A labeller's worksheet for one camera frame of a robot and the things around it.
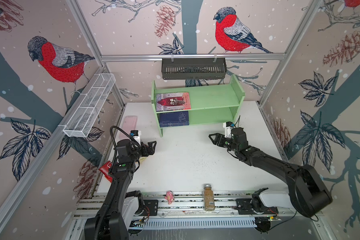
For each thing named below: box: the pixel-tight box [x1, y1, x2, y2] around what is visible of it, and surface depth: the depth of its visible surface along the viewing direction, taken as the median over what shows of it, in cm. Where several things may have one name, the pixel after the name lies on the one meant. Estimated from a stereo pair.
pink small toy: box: [164, 190, 175, 205], surface depth 77 cm
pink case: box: [119, 115, 138, 140], surface depth 109 cm
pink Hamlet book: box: [156, 92, 192, 112], surface depth 85 cm
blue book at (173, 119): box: [158, 110, 190, 128], surface depth 92 cm
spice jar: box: [203, 184, 216, 212], surface depth 74 cm
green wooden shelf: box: [151, 74, 246, 138], surface depth 90 cm
